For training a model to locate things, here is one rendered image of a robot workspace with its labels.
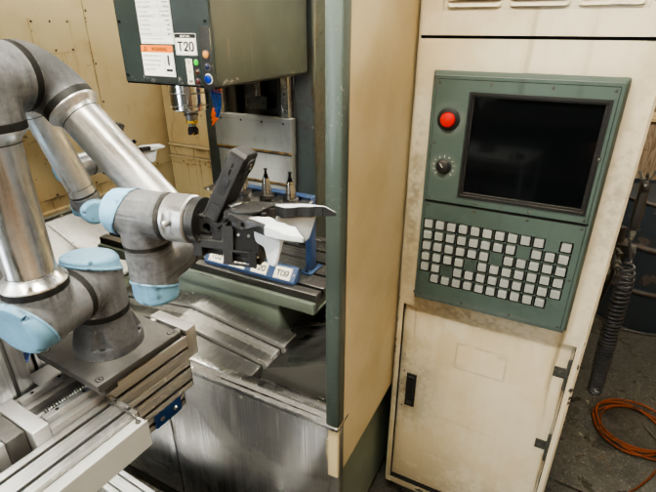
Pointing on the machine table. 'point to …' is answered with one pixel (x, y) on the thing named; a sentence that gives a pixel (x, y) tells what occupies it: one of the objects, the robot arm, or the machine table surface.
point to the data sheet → (154, 21)
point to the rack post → (310, 255)
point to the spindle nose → (187, 99)
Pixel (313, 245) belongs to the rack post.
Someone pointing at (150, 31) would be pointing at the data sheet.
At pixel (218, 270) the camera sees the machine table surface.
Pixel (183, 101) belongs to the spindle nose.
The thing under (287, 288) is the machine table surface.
